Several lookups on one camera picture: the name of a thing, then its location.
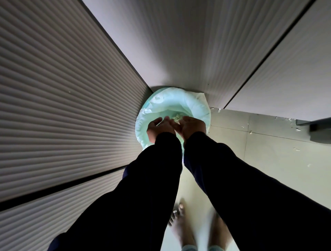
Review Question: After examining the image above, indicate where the white base cabinet door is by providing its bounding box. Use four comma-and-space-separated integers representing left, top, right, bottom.
225, 0, 331, 122
82, 0, 312, 109

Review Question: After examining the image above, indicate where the person's left forearm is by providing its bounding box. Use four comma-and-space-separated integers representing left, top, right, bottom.
48, 132, 183, 251

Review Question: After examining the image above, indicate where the teal waste bin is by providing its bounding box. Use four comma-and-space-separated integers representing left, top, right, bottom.
135, 87, 211, 155

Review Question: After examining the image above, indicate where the person's right hand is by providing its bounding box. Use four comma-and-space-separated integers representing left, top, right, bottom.
169, 116, 207, 141

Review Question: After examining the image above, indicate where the person's left hand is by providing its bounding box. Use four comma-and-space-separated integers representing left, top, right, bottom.
147, 116, 177, 144

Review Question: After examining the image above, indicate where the person's right foot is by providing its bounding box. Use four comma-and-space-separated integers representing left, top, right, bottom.
208, 209, 233, 250

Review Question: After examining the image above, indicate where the person's left foot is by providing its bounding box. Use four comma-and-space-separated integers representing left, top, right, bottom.
168, 199, 198, 248

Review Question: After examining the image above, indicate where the person's foot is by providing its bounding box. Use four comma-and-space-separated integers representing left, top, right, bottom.
168, 199, 198, 248
208, 209, 233, 250

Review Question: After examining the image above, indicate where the person's right forearm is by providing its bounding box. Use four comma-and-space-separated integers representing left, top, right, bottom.
183, 131, 331, 251

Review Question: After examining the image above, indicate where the white side base cabinet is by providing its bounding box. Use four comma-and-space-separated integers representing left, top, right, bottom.
0, 0, 153, 251

